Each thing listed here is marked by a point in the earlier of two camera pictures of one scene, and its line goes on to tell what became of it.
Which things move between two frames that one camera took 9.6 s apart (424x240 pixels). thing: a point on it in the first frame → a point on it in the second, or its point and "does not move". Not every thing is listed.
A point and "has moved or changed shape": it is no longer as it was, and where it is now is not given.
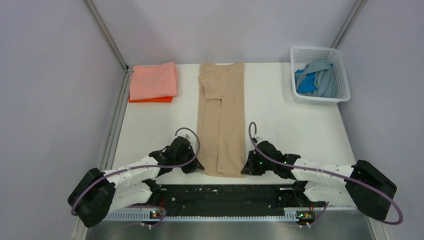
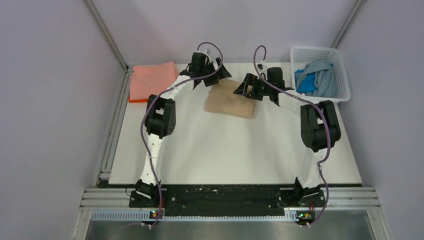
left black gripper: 195,166 → 221,73
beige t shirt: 221,119 has moved or changed shape
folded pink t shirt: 154,81 does not move
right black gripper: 250,168 → 251,80
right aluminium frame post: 358,5 does not move
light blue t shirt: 325,80 does not move
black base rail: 224,200 does not move
